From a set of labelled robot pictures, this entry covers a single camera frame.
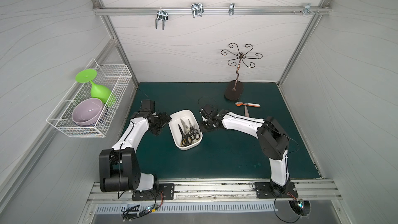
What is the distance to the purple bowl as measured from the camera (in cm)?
57

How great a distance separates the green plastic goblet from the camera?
1.95 ft

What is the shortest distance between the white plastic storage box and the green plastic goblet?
1.16 ft

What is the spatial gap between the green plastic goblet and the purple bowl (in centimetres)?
2

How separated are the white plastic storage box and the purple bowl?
0.39 m

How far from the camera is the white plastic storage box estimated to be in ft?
2.87
